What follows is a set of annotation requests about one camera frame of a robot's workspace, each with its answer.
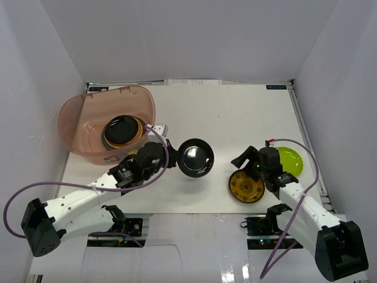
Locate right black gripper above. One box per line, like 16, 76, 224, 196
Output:
232, 146, 269, 182

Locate orange woven round plate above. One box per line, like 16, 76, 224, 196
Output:
105, 116, 145, 150

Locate yellow patterned plate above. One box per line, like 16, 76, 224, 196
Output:
228, 170, 265, 204

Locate glossy black plate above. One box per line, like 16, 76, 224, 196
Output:
105, 116, 141, 146

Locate lime green plate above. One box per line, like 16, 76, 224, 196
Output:
277, 147, 304, 177

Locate small black plate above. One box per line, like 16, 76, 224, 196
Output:
177, 139, 214, 178

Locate dark teal glazed plate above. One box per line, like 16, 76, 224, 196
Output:
101, 117, 150, 152

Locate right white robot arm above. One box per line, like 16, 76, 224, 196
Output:
229, 144, 369, 282

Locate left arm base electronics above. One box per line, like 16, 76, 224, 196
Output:
87, 218, 147, 248

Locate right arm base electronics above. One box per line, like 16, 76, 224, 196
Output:
240, 215, 304, 251

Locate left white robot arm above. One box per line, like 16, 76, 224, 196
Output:
21, 141, 178, 257

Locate pink translucent plastic bin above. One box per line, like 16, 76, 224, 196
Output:
58, 85, 156, 165

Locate white papers at back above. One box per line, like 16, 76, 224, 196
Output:
164, 79, 222, 85

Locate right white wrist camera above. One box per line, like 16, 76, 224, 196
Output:
265, 139, 277, 148

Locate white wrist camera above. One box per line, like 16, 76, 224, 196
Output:
152, 124, 168, 137
265, 139, 277, 148

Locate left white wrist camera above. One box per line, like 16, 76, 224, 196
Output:
152, 124, 168, 137

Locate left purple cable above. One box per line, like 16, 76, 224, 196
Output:
2, 126, 170, 248

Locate purple cable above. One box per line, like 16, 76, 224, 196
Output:
259, 138, 321, 279
2, 126, 170, 248

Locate aluminium table frame rail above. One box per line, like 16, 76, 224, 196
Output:
287, 79, 336, 213

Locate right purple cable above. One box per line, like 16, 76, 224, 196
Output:
259, 138, 321, 279

